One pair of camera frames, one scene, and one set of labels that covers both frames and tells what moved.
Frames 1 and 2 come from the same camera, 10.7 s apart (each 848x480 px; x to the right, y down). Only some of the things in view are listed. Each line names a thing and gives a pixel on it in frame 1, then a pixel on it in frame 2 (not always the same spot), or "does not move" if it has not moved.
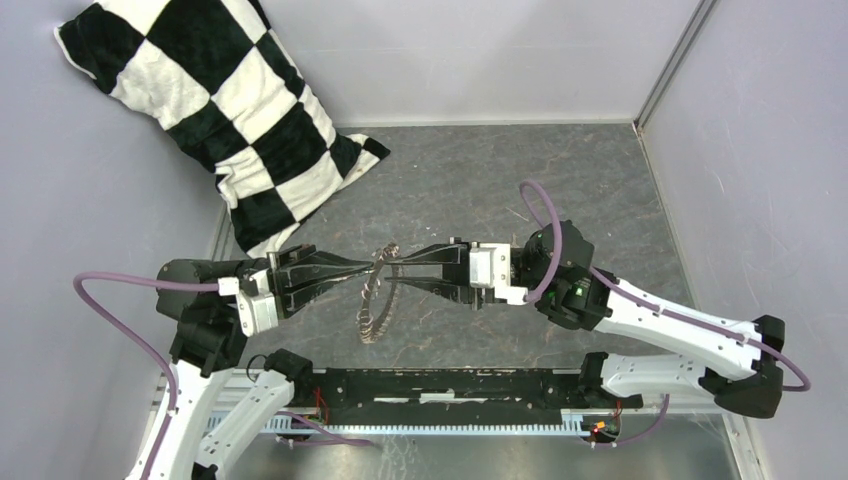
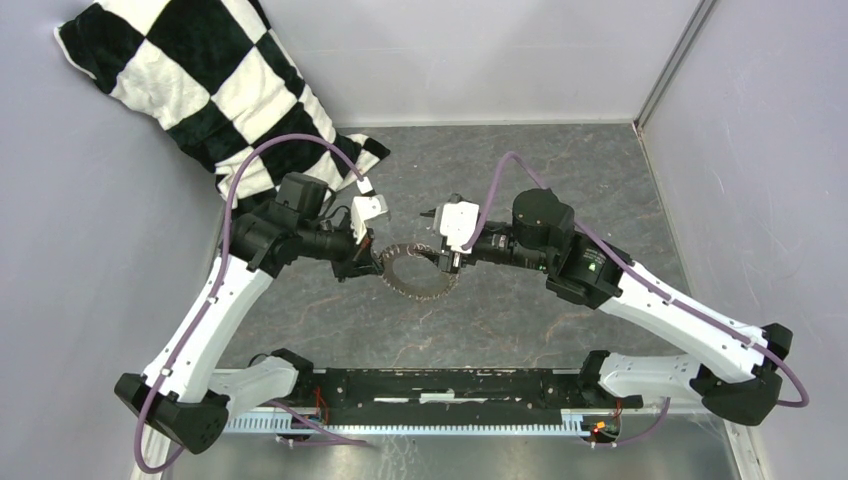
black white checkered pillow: x=213 y=76 does not move
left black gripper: x=305 y=264 to x=362 y=263
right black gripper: x=454 y=259 to x=451 y=264
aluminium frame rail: x=674 y=446 does not move
